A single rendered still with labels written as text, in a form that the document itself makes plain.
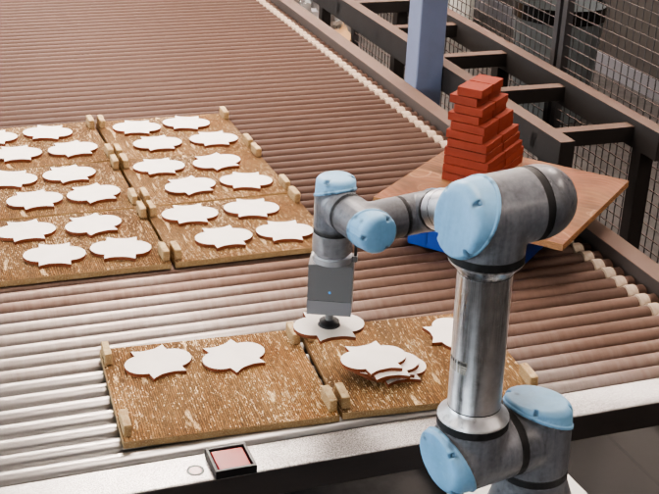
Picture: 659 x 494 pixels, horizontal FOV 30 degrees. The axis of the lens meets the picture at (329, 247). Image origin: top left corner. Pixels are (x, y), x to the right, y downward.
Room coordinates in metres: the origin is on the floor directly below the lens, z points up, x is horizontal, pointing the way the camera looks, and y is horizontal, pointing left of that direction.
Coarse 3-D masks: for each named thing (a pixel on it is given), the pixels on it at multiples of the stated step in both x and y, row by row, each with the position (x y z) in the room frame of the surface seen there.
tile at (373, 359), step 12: (348, 348) 2.19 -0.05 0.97; (360, 348) 2.20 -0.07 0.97; (372, 348) 2.20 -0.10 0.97; (384, 348) 2.20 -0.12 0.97; (396, 348) 2.20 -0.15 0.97; (348, 360) 2.14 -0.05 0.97; (360, 360) 2.15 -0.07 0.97; (372, 360) 2.15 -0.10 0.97; (384, 360) 2.15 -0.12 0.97; (396, 360) 2.15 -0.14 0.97; (372, 372) 2.10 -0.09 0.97
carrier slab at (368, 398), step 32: (384, 320) 2.39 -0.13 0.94; (416, 320) 2.40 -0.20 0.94; (320, 352) 2.23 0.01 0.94; (416, 352) 2.25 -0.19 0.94; (448, 352) 2.26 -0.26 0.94; (352, 384) 2.11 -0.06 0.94; (384, 384) 2.11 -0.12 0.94; (416, 384) 2.12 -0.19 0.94; (512, 384) 2.14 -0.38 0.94; (352, 416) 2.01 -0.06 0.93
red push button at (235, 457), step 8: (232, 448) 1.88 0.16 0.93; (240, 448) 1.88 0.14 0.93; (216, 456) 1.85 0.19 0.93; (224, 456) 1.85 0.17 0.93; (232, 456) 1.85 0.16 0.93; (240, 456) 1.85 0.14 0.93; (216, 464) 1.83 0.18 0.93; (224, 464) 1.83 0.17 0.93; (232, 464) 1.83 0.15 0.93; (240, 464) 1.83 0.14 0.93; (248, 464) 1.83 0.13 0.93
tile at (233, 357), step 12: (204, 348) 2.21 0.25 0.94; (216, 348) 2.21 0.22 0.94; (228, 348) 2.22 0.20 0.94; (240, 348) 2.22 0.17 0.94; (252, 348) 2.22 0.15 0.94; (204, 360) 2.16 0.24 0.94; (216, 360) 2.16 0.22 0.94; (228, 360) 2.17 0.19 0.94; (240, 360) 2.17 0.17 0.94; (252, 360) 2.17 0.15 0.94
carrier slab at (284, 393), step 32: (128, 352) 2.20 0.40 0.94; (192, 352) 2.21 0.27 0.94; (288, 352) 2.23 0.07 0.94; (128, 384) 2.07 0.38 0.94; (160, 384) 2.07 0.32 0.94; (192, 384) 2.08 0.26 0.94; (224, 384) 2.09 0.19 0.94; (256, 384) 2.09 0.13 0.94; (288, 384) 2.10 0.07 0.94; (320, 384) 2.10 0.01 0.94; (128, 416) 1.96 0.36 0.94; (160, 416) 1.96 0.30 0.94; (192, 416) 1.97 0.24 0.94; (224, 416) 1.97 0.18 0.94; (256, 416) 1.98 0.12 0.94; (288, 416) 1.98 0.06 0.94; (320, 416) 1.99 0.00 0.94; (128, 448) 1.87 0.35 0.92
